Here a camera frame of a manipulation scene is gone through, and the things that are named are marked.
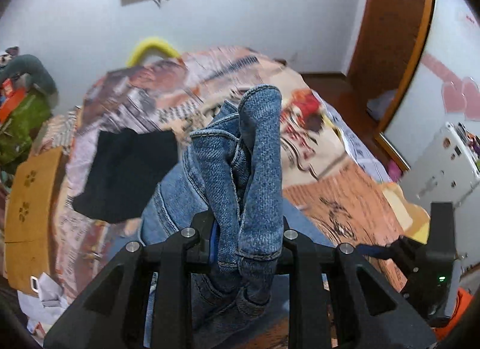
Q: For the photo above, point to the white plastic appliance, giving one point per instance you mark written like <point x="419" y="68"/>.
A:
<point x="446" y="171"/>

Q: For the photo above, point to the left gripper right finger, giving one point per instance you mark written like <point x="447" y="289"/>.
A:
<point x="290" y="242"/>

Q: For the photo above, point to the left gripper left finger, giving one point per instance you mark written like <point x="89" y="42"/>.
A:
<point x="208" y="230"/>

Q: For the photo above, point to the yellow plush pillow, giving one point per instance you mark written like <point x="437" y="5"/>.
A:
<point x="148" y="46"/>

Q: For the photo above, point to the newspaper print bed cover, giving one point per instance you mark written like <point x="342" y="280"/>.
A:
<point x="126" y="294"/>

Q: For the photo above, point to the brown wooden door frame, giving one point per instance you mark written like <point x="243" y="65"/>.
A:
<point x="387" y="51"/>

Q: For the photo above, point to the black folded garment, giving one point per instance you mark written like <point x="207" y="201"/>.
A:
<point x="126" y="169"/>

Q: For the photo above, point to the blue denim jeans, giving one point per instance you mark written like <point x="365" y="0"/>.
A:
<point x="232" y="167"/>

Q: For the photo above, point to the brown cardboard box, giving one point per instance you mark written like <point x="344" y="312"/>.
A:
<point x="28" y="231"/>

